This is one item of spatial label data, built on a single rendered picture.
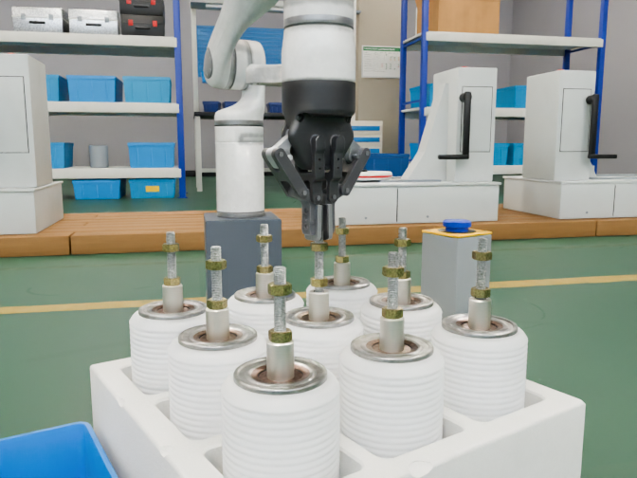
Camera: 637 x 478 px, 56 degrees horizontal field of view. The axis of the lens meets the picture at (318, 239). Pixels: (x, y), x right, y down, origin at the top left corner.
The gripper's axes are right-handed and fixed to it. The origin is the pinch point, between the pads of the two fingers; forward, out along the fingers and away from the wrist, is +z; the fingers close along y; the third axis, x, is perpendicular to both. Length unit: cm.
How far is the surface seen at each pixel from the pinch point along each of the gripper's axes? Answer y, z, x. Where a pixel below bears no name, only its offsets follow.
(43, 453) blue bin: -24.0, 26.2, 19.2
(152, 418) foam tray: -18.0, 17.6, 2.5
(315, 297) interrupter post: -1.0, 7.9, -0.7
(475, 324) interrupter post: 9.8, 10.0, -13.1
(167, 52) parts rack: 206, -90, 479
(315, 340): -3.3, 11.4, -3.6
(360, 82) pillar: 435, -77, 468
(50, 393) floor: -13, 36, 60
